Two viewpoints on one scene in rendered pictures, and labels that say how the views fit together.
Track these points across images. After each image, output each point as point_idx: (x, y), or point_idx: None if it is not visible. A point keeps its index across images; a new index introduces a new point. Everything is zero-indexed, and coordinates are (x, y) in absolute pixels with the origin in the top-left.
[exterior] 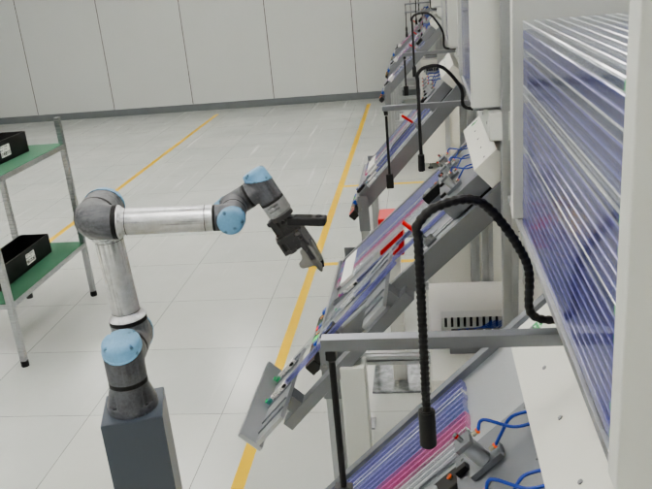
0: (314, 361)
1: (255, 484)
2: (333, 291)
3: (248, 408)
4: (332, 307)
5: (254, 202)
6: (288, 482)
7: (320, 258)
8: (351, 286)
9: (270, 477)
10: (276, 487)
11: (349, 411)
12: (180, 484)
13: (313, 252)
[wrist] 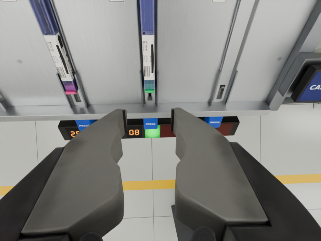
0: (239, 120)
1: (128, 174)
2: (26, 114)
3: None
4: (99, 107)
5: None
6: (126, 151)
7: (119, 124)
8: (64, 54)
9: (121, 165)
10: (131, 159)
11: None
12: (181, 224)
13: (205, 159)
